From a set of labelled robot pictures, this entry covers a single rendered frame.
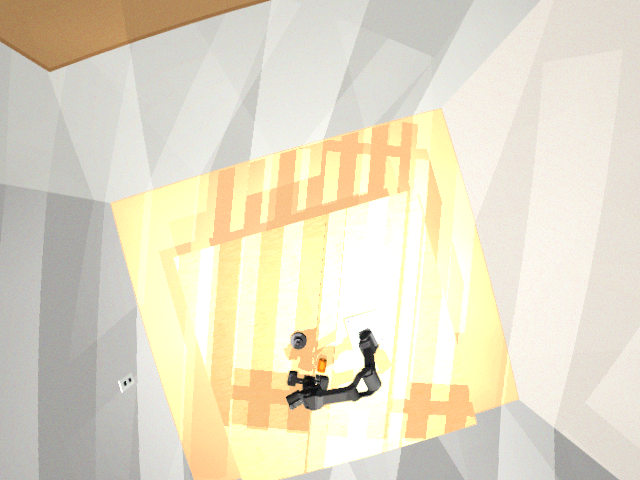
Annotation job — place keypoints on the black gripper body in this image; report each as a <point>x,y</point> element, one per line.
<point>323,381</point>

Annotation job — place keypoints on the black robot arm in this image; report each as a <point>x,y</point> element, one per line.
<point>313,397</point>

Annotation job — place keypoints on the grey round pedestal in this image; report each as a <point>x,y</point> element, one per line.
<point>298,340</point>

